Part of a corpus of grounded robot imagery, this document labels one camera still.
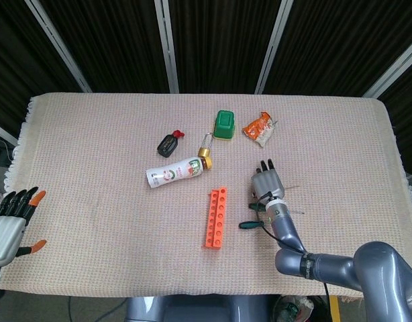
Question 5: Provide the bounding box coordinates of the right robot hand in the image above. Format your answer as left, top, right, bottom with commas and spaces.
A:
250, 158, 287, 205

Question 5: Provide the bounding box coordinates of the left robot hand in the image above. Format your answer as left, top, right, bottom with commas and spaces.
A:
0, 186, 48, 268

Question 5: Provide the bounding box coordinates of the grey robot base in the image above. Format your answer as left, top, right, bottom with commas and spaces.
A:
124, 294, 278, 322

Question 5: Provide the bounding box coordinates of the green black screwdriver long shaft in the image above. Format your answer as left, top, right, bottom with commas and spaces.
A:
248, 202, 306, 215

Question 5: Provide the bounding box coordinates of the green black screwdriver short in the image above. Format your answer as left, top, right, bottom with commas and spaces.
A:
238, 220, 266, 230

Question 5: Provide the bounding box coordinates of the orange plastic bit holder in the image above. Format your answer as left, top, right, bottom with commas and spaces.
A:
203, 186, 228, 251

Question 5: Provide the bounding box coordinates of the orange white snack packet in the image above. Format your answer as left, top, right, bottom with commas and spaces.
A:
242, 111, 279, 148

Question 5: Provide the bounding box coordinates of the brass padlock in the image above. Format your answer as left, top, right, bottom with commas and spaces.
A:
197, 132, 214, 158

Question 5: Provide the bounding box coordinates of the green plastic cup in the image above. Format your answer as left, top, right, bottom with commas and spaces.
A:
213, 109, 237, 142

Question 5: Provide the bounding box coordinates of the beige woven tablecloth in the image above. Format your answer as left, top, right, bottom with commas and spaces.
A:
0, 92, 412, 300

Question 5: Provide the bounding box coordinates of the white bottle gold cap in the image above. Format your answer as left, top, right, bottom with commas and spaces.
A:
145, 155, 214, 190

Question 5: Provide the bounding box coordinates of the black bottle red cap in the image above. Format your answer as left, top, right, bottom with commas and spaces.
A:
156, 129, 186, 158

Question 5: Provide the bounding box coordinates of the crumpled bag under table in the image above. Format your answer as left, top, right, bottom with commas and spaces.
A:
272, 294, 327, 322

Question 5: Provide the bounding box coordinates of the yellow table leg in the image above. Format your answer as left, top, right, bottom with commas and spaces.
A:
327, 295, 342, 322

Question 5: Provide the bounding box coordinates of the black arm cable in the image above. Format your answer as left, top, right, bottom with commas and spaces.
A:
254, 191, 331, 322

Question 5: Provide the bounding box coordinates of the aluminium partition post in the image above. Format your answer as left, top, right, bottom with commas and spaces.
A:
0, 119, 19, 148
254, 0, 295, 95
361, 42, 412, 99
23, 0, 93, 94
154, 0, 180, 95

